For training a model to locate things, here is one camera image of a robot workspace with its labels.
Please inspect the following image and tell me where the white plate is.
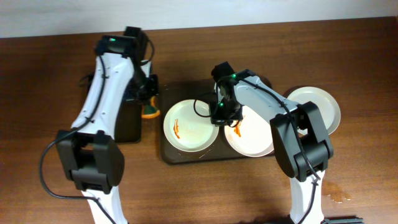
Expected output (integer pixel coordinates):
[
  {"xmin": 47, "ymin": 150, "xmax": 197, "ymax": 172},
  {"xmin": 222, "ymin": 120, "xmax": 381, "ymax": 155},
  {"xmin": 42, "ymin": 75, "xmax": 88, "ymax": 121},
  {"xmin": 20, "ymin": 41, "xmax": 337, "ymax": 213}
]
[
  {"xmin": 287, "ymin": 86, "xmax": 341, "ymax": 135},
  {"xmin": 224, "ymin": 106, "xmax": 274, "ymax": 157},
  {"xmin": 163, "ymin": 100, "xmax": 219, "ymax": 152}
]

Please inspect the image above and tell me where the brown serving tray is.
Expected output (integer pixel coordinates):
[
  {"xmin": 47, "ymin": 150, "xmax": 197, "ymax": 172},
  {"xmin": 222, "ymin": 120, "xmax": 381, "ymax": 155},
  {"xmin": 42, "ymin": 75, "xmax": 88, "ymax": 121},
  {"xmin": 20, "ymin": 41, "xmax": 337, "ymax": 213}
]
[{"xmin": 157, "ymin": 75, "xmax": 277, "ymax": 166}]

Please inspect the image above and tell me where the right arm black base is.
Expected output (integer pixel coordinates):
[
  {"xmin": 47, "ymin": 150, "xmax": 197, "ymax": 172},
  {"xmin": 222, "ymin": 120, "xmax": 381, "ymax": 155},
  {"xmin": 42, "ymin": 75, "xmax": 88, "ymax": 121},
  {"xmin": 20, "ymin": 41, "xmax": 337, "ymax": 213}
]
[{"xmin": 321, "ymin": 218, "xmax": 364, "ymax": 224}]

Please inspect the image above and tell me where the black water tray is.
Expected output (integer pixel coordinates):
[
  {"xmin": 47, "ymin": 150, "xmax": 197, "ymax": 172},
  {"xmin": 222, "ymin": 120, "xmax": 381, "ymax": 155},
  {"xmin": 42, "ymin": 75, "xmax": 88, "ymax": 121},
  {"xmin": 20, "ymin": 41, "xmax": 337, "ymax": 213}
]
[{"xmin": 83, "ymin": 71, "xmax": 144, "ymax": 144}]

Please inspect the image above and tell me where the orange and green sponge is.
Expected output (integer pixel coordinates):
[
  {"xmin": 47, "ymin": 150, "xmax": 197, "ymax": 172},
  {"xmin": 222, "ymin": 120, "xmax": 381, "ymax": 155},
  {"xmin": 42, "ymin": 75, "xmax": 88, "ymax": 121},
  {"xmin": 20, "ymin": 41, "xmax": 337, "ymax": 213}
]
[{"xmin": 141, "ymin": 96, "xmax": 160, "ymax": 119}]

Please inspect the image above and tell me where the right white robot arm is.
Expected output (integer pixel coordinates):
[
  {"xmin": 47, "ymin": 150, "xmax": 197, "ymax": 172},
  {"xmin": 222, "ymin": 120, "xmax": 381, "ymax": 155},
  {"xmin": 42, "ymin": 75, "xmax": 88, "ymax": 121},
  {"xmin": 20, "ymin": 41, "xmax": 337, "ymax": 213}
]
[{"xmin": 210, "ymin": 62, "xmax": 333, "ymax": 223}]

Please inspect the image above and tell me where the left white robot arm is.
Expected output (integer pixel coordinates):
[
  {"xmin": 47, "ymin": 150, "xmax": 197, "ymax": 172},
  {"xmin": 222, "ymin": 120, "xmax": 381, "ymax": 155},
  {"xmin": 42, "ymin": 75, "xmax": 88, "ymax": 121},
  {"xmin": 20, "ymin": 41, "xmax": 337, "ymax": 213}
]
[{"xmin": 52, "ymin": 27, "xmax": 160, "ymax": 223}]

